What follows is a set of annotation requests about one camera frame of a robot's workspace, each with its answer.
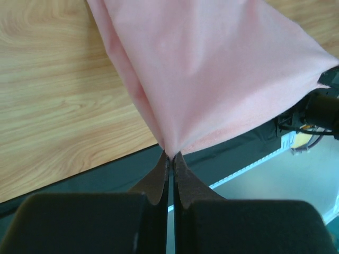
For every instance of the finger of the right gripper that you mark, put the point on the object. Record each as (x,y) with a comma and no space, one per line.
(330,78)

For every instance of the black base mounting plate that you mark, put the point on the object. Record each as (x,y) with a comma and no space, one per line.
(121,174)

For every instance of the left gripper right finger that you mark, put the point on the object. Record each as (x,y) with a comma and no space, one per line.
(205,222)

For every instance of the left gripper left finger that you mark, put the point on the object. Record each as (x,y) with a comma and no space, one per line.
(130,222)

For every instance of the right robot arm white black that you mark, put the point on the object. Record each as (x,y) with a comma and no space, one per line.
(316,113)

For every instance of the white slotted cable duct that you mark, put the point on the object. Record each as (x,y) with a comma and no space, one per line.
(251,165)

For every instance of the pink t shirt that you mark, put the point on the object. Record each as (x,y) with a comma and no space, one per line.
(203,72)

